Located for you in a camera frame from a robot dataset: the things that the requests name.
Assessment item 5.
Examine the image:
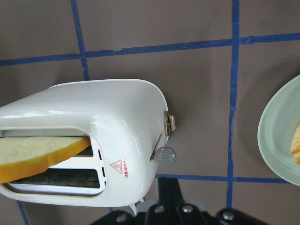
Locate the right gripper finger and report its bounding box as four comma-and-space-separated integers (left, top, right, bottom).
156, 177, 185, 211

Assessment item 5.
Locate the white two-slot toaster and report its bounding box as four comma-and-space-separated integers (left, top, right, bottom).
0, 79, 168, 207

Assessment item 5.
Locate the golden triangular pastry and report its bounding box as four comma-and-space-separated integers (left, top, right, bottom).
290, 124, 300, 164

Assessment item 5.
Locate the light green plate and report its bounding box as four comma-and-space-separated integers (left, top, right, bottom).
257, 76, 300, 186

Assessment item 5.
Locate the toast bread slice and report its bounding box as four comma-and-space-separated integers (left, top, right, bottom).
0, 136, 91, 184

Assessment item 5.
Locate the white toaster power cord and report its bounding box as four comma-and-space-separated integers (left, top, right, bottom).
130, 198, 146, 215

